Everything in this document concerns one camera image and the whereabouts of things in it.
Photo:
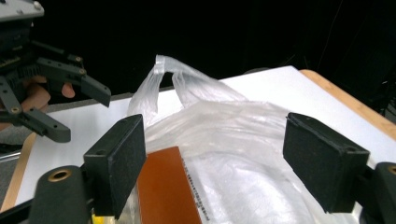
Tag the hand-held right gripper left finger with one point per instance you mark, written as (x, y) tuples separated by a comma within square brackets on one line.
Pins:
[(116, 165)]

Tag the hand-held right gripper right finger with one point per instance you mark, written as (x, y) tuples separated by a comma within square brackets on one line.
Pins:
[(323, 165)]

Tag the brown rectangular box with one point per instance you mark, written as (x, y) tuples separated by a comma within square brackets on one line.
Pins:
[(165, 189)]

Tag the clear smiley-face plastic bag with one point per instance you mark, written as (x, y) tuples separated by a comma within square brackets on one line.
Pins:
[(243, 140)]

